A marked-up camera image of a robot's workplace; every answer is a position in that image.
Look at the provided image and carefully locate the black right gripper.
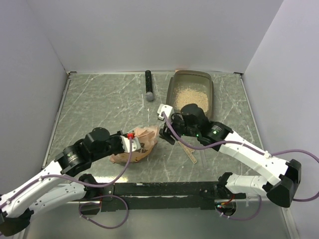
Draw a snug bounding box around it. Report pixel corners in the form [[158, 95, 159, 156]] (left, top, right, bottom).
[[159, 114, 199, 145]]

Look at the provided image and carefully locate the orange cat litter bag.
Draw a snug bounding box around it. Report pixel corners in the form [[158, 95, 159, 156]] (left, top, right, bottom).
[[109, 124, 160, 164]]

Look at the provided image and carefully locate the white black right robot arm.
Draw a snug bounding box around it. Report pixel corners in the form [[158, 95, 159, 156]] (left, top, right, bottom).
[[158, 104, 302, 208]]

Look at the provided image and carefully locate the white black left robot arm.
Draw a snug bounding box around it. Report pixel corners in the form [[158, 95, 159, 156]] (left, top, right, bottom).
[[0, 127, 141, 237]]

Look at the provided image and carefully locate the beige clean litter pile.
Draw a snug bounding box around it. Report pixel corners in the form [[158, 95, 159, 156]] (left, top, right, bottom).
[[174, 87, 208, 112]]

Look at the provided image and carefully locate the brown plastic litter box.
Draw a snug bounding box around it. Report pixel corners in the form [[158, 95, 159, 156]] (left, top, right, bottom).
[[166, 70, 214, 118]]

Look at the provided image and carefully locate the black microphone with grey head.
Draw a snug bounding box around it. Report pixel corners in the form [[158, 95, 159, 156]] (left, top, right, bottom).
[[145, 70, 154, 102]]

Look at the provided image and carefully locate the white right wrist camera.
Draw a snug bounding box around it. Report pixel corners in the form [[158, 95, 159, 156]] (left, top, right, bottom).
[[157, 104, 174, 122]]

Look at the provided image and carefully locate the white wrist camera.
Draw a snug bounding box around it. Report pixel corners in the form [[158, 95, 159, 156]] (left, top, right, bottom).
[[157, 104, 174, 122], [120, 133, 141, 153]]

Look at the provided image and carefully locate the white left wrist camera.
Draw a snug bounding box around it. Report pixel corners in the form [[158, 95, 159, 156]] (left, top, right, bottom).
[[120, 133, 141, 153]]

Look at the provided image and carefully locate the aluminium frame rail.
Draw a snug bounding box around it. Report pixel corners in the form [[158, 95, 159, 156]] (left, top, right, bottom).
[[234, 72, 289, 207]]

